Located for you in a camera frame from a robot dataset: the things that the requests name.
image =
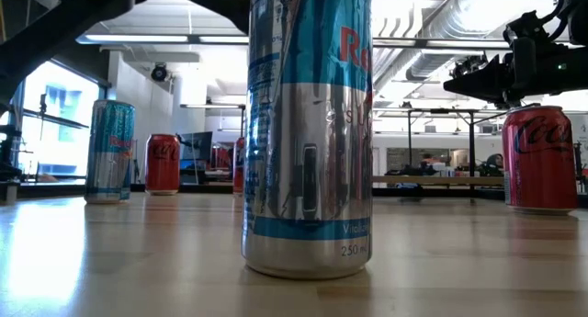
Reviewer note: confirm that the dark background equipment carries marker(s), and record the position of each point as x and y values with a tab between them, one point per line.
8	151

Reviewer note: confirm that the black aluminium table frame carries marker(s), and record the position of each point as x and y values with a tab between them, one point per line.
206	188

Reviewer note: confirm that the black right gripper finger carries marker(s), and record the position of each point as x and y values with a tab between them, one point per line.
487	80

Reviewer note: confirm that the hanging light bar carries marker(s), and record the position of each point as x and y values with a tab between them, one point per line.
211	106

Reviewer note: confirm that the person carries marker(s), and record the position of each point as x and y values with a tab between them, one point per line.
495	162

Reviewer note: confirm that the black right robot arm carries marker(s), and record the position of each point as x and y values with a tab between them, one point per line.
574	71

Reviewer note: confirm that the wooden shelf board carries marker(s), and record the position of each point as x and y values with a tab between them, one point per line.
436	180

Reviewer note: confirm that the round black ceiling speaker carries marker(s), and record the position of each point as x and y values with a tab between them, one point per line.
158	72

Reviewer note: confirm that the black metal shelf frame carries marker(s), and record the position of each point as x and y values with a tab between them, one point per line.
471	142

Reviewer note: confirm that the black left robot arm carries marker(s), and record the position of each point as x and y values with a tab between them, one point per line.
59	27

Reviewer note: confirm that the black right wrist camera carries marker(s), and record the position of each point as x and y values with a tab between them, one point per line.
521	27

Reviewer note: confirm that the red Coca-Cola can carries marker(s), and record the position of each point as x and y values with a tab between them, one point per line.
238	170
162	170
539	170

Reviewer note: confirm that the black tripod stand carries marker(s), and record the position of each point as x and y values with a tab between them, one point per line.
42	124

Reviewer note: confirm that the bright window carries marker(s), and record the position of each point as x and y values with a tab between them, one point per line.
59	147

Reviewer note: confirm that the blue silver Red Bull can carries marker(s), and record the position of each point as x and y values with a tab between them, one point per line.
110	161
308	170

